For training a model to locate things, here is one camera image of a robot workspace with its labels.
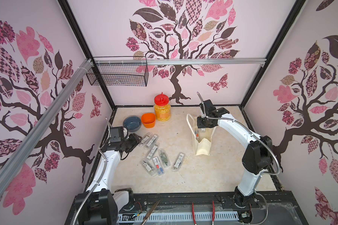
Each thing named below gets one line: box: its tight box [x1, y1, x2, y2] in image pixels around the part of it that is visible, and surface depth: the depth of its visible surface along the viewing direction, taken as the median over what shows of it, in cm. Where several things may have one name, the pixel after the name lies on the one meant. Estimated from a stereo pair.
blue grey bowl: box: [122, 115, 142, 133], surface depth 107 cm
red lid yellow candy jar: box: [153, 91, 172, 122], surface depth 105 cm
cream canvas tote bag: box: [186, 113, 217, 156], surface depth 89 cm
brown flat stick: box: [139, 199, 161, 225], surface depth 71 cm
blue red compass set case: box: [152, 156, 165, 176], surface depth 87 cm
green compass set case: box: [158, 148, 171, 169], surface depth 91 cm
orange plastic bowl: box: [141, 112, 156, 129], surface depth 109 cm
